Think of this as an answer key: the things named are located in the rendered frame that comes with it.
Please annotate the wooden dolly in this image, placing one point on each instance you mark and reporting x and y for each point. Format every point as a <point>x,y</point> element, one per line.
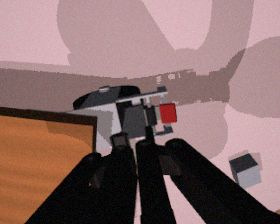
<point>39,148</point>

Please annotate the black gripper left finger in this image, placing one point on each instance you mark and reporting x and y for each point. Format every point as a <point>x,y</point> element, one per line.
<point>72,201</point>

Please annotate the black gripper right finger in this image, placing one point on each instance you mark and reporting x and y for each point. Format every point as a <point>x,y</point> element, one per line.
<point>214,196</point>

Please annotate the small grey cube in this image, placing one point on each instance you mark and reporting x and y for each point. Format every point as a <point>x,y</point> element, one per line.
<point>245,171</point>

